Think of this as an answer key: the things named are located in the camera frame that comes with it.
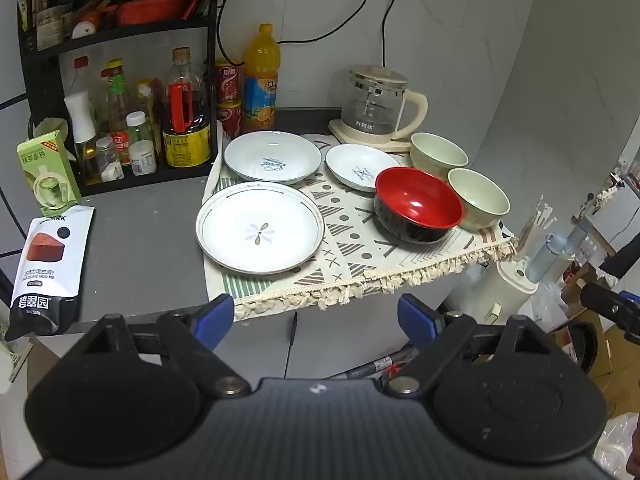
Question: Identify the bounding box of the green label bottle red cap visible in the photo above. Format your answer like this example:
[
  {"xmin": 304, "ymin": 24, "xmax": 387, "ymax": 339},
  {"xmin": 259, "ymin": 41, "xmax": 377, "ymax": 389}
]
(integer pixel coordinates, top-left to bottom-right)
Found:
[{"xmin": 102, "ymin": 58, "xmax": 136, "ymax": 166}]

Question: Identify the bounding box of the cardboard box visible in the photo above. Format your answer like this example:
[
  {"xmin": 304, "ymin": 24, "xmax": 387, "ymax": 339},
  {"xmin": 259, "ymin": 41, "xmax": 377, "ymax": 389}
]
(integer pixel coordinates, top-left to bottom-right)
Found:
[{"xmin": 560, "ymin": 265, "xmax": 640, "ymax": 386}]

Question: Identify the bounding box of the blue water bottle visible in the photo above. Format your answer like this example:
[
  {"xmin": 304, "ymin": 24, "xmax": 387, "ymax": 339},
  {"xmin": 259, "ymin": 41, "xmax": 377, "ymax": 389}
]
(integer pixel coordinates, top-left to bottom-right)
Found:
[{"xmin": 525, "ymin": 217, "xmax": 593, "ymax": 283}]

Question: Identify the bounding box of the white and black snack pouch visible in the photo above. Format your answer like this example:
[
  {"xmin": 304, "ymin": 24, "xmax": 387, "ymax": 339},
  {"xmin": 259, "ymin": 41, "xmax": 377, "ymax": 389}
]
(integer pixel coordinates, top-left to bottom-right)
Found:
[{"xmin": 5, "ymin": 204, "xmax": 96, "ymax": 341}]

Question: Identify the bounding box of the red and black bowl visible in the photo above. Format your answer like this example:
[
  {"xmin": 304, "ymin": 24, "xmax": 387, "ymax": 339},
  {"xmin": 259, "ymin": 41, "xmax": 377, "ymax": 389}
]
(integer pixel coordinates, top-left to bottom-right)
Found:
[{"xmin": 374, "ymin": 166, "xmax": 464, "ymax": 245}]

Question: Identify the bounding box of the black power cable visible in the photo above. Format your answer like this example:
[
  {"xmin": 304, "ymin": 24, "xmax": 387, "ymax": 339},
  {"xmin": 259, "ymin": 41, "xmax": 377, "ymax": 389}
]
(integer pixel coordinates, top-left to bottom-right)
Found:
[
  {"xmin": 276, "ymin": 0, "xmax": 381, "ymax": 45},
  {"xmin": 216, "ymin": 0, "xmax": 241, "ymax": 63},
  {"xmin": 382, "ymin": 0, "xmax": 408, "ymax": 67}
]

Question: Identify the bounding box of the glass kettle with cream handle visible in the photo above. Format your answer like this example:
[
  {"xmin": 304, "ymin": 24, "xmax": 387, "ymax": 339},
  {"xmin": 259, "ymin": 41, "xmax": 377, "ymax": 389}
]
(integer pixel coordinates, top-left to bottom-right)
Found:
[{"xmin": 341, "ymin": 64, "xmax": 429, "ymax": 141}]

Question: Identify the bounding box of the small white plate blue print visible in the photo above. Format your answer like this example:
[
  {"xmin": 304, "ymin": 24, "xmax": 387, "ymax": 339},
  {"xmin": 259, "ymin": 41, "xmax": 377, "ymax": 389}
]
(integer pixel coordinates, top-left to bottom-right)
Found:
[{"xmin": 325, "ymin": 143, "xmax": 403, "ymax": 193}]

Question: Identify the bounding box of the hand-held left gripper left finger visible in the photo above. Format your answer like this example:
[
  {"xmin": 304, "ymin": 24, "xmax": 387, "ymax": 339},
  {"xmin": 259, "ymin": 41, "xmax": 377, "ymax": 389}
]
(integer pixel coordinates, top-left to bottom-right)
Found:
[{"xmin": 60, "ymin": 294, "xmax": 251, "ymax": 400}]

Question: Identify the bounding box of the white bottle orange cap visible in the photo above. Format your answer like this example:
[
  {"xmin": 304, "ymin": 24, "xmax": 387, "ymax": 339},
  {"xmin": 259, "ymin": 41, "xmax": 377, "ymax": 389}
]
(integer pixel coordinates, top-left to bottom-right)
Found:
[{"xmin": 72, "ymin": 20, "xmax": 103, "ymax": 40}]

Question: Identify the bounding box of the pale green bowl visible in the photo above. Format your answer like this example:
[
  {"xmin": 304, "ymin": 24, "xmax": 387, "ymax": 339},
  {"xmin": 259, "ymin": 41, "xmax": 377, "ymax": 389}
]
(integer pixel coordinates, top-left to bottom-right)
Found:
[
  {"xmin": 447, "ymin": 168, "xmax": 511, "ymax": 232},
  {"xmin": 410, "ymin": 132, "xmax": 469, "ymax": 181}
]

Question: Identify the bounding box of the metal tube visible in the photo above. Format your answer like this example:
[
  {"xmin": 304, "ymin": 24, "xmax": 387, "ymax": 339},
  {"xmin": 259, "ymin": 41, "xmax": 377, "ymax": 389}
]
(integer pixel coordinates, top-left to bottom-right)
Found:
[{"xmin": 347, "ymin": 354, "xmax": 417, "ymax": 380}]

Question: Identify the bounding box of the yellow cap bottle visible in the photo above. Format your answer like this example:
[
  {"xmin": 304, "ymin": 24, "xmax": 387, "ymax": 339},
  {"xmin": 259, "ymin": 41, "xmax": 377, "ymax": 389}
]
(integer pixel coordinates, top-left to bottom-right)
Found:
[{"xmin": 134, "ymin": 78, "xmax": 163, "ymax": 141}]

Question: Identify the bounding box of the bundle of white straws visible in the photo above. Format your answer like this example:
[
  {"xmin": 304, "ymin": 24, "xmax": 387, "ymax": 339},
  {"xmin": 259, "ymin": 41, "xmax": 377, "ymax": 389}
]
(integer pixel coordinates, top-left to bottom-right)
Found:
[{"xmin": 517, "ymin": 200, "xmax": 557, "ymax": 261}]

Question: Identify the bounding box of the black metal shelf rack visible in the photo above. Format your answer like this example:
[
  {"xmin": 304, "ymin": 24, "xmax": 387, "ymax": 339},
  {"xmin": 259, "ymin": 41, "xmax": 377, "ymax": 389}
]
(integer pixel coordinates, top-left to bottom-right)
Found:
[{"xmin": 17, "ymin": 0, "xmax": 226, "ymax": 198}]

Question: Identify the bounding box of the clear plastic bag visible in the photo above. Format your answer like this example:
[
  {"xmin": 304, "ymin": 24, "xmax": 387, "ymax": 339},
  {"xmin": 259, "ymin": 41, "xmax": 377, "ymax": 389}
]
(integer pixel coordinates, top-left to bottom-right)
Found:
[{"xmin": 595, "ymin": 412, "xmax": 638, "ymax": 477}]

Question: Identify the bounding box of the crumpled beige paper bag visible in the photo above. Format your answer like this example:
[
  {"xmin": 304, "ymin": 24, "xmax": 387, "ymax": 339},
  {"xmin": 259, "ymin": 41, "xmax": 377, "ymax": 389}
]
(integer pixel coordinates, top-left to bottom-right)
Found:
[{"xmin": 32, "ymin": 116, "xmax": 71, "ymax": 161}]

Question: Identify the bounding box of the green drink carton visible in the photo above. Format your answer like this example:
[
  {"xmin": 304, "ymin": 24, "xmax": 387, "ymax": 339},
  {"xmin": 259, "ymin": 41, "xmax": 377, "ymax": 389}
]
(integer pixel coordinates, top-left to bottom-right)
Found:
[{"xmin": 16, "ymin": 130, "xmax": 83, "ymax": 216}]

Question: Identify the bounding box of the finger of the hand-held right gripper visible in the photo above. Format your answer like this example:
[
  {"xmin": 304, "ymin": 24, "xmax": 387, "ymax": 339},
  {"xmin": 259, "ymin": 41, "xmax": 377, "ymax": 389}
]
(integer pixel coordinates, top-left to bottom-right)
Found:
[
  {"xmin": 599, "ymin": 246, "xmax": 640, "ymax": 278},
  {"xmin": 580, "ymin": 282, "xmax": 640, "ymax": 346}
]

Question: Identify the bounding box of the patterned fringed table mat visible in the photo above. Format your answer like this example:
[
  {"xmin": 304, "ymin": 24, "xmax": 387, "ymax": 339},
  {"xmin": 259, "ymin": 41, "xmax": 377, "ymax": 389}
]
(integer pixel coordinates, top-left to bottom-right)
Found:
[{"xmin": 202, "ymin": 132, "xmax": 521, "ymax": 321}]

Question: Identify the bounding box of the orange juice bottle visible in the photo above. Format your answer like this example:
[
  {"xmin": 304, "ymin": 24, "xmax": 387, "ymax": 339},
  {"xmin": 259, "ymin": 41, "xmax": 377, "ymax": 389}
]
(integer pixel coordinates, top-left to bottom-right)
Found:
[{"xmin": 242, "ymin": 23, "xmax": 281, "ymax": 134}]

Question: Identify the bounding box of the white cylindrical appliance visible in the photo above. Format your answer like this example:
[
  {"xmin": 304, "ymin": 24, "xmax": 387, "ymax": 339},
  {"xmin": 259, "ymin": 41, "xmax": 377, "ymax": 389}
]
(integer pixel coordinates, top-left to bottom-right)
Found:
[{"xmin": 465, "ymin": 255, "xmax": 541, "ymax": 331}]

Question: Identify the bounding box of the soy sauce bottle red handle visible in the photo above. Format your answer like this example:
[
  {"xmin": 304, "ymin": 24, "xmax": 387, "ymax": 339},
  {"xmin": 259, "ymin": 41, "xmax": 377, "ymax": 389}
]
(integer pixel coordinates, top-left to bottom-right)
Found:
[{"xmin": 161, "ymin": 47, "xmax": 212, "ymax": 168}]

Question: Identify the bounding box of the orange-red plastic basket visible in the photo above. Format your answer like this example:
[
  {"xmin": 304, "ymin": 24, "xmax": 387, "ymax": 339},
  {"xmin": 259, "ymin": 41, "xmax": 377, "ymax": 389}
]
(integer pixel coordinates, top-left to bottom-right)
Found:
[{"xmin": 117, "ymin": 0, "xmax": 191, "ymax": 26}]

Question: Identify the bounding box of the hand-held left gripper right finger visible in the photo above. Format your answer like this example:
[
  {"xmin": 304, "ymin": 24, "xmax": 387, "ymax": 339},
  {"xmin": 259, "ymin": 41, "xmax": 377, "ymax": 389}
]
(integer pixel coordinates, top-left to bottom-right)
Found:
[{"xmin": 382, "ymin": 294, "xmax": 566, "ymax": 400}]

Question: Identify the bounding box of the small glass spice jar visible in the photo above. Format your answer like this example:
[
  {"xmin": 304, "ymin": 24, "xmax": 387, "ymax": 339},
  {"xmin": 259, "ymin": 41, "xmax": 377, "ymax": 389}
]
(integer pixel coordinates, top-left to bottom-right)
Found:
[{"xmin": 95, "ymin": 136, "xmax": 125, "ymax": 182}]

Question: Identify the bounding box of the cream kettle base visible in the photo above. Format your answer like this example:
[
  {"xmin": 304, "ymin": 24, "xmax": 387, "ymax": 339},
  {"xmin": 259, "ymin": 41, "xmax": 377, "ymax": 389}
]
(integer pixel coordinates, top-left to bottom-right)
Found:
[{"xmin": 328, "ymin": 119, "xmax": 413, "ymax": 153}]

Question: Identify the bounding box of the white plate with blue script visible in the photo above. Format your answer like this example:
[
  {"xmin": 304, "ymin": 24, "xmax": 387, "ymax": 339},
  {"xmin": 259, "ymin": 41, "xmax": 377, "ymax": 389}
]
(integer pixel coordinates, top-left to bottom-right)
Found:
[{"xmin": 223, "ymin": 130, "xmax": 323, "ymax": 186}]

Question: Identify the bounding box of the white plate with flower print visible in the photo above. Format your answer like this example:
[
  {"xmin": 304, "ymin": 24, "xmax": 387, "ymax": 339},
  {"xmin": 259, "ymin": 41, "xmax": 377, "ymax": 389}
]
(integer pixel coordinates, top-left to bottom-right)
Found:
[{"xmin": 196, "ymin": 181, "xmax": 326, "ymax": 275}]

